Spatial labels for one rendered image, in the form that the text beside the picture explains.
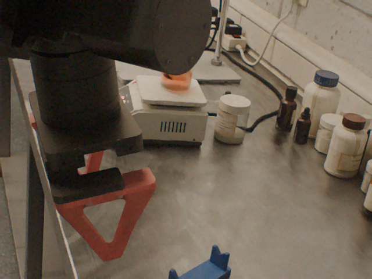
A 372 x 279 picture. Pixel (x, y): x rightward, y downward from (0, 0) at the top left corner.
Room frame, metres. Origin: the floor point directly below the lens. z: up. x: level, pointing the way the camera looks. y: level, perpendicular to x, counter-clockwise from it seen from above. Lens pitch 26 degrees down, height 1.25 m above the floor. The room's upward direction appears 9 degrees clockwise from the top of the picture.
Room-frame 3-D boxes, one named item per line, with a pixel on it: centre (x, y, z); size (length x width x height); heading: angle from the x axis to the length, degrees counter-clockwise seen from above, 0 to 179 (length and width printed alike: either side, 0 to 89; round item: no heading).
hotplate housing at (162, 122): (1.04, 0.07, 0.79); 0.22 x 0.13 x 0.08; 104
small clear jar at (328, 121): (1.07, -0.27, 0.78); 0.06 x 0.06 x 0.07
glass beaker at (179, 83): (1.05, 0.04, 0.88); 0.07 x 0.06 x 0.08; 119
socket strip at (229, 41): (1.79, -0.01, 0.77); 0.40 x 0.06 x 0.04; 24
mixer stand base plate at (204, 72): (1.40, 0.07, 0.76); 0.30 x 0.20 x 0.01; 114
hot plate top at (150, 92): (1.04, 0.05, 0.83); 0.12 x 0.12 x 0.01; 14
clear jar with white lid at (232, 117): (1.05, -0.08, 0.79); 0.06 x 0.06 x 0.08
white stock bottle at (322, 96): (1.14, -0.25, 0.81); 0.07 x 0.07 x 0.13
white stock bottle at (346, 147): (0.98, -0.28, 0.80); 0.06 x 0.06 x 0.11
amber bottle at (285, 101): (1.14, -0.19, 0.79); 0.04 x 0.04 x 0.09
